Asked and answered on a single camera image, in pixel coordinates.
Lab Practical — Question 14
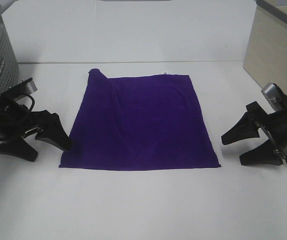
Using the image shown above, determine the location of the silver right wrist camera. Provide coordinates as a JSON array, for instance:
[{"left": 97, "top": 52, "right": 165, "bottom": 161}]
[{"left": 261, "top": 82, "right": 282, "bottom": 112}]

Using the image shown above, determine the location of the purple towel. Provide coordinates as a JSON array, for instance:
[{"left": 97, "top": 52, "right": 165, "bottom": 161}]
[{"left": 59, "top": 68, "right": 220, "bottom": 171}]

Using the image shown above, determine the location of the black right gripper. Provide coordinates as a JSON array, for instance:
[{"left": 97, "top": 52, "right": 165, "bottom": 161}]
[{"left": 221, "top": 86, "right": 287, "bottom": 166}]

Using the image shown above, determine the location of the beige bin with grey rim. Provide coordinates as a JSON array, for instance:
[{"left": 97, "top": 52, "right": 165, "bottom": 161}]
[{"left": 243, "top": 5, "right": 287, "bottom": 95}]

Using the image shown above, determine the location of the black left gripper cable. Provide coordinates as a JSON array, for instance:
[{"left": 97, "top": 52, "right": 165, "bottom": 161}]
[{"left": 13, "top": 92, "right": 37, "bottom": 123}]

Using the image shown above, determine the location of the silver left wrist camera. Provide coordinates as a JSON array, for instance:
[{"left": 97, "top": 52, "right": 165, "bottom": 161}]
[{"left": 9, "top": 77, "right": 38, "bottom": 95}]

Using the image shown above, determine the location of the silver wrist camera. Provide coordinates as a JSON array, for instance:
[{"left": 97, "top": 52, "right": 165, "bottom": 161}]
[
  {"left": 9, "top": 77, "right": 38, "bottom": 95},
  {"left": 261, "top": 82, "right": 282, "bottom": 112}
]

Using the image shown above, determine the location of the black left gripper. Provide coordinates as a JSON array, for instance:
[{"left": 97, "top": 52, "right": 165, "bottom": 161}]
[{"left": 0, "top": 87, "right": 73, "bottom": 162}]

